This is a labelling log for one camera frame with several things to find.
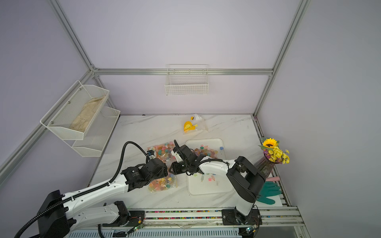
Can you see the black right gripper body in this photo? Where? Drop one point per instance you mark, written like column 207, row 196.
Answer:
column 182, row 166

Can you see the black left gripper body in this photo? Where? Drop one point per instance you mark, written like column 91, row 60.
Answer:
column 162, row 173

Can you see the clear ziploc bag of candies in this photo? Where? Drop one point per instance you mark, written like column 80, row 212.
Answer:
column 194, row 123

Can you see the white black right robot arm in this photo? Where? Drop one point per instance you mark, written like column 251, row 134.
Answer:
column 246, row 179

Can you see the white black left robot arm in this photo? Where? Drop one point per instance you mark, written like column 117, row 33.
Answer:
column 56, row 217

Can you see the pile of candies on tray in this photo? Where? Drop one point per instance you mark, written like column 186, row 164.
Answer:
column 212, row 165

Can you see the white plastic tray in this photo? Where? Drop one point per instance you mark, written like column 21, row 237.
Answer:
column 204, row 184

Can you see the dark glass vase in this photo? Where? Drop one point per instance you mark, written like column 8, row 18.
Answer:
column 265, row 166

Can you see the beige cloth in shelf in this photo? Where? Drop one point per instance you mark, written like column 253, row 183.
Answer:
column 82, row 121

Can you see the white two-tier mesh shelf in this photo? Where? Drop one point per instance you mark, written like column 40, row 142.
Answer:
column 93, row 141

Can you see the sunflower and yellow flower bouquet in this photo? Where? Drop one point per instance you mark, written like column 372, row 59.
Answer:
column 272, row 151

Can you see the green rubber glove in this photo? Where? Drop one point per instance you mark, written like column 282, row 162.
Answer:
column 269, row 189

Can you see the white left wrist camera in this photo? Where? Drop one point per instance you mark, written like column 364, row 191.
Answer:
column 150, row 154

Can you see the white wire wall basket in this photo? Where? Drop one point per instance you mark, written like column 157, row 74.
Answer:
column 187, row 79

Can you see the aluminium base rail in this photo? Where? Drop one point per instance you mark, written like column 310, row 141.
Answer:
column 200, row 223

